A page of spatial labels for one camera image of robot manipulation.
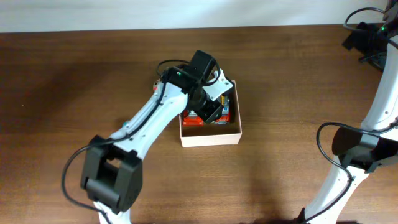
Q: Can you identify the red fire truck grey top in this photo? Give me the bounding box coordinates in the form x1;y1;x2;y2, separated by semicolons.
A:
182;110;204;126

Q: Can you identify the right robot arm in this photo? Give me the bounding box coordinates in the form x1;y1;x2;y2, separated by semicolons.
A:
294;1;397;223

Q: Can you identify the cardboard box container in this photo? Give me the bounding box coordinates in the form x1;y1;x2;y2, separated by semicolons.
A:
178;86;243;147

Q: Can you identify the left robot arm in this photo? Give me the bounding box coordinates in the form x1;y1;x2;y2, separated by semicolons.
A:
81;50;227;223

